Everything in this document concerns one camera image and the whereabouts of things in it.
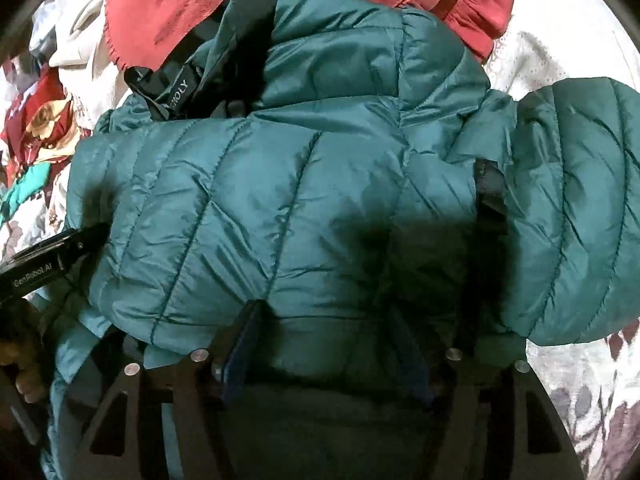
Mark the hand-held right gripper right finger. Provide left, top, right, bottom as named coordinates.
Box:
left=389, top=307, right=587, bottom=480

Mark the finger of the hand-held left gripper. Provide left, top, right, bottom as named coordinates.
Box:
left=64, top=222, right=112, bottom=273

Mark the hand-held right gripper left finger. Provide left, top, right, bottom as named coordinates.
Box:
left=74, top=299, right=264, bottom=480

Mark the teal puffer jacket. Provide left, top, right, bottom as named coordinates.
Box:
left=42, top=0, right=640, bottom=480

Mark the person's left hand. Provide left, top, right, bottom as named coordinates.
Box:
left=0, top=327, right=49, bottom=402

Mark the red printed blanket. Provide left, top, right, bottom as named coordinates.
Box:
left=0, top=57, right=95, bottom=226

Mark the white floral bedsheet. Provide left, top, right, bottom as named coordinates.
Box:
left=0, top=180, right=640, bottom=480

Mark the red ruffled cushion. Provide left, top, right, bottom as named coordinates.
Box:
left=105, top=0, right=517, bottom=80

